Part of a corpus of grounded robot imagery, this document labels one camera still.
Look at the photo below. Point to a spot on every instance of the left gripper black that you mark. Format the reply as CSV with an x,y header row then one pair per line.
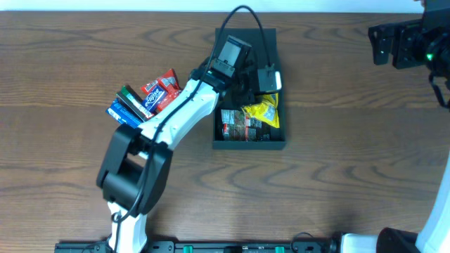
x,y
244,99

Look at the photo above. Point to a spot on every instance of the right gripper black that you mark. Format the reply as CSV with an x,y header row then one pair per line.
x,y
381,43

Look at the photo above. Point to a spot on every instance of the yellow snack packet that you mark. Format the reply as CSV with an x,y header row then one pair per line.
x,y
266,111

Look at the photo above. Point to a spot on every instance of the dark snack packet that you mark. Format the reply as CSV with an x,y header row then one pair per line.
x,y
237,126

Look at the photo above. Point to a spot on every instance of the black box with lid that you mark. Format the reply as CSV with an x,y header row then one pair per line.
x,y
278,138

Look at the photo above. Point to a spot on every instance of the red snack packet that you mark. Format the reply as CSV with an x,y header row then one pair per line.
x,y
167,81

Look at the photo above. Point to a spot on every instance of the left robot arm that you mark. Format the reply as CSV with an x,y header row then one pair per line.
x,y
135,168

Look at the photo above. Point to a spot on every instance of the blue cookie pack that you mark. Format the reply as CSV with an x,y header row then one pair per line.
x,y
122,114

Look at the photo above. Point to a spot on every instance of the blue eclipse gum box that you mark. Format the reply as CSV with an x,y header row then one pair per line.
x,y
153,99

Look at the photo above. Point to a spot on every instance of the green black candy bar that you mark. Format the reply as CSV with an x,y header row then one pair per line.
x,y
130,98

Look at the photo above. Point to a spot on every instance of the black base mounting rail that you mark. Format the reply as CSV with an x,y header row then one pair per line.
x,y
302,246

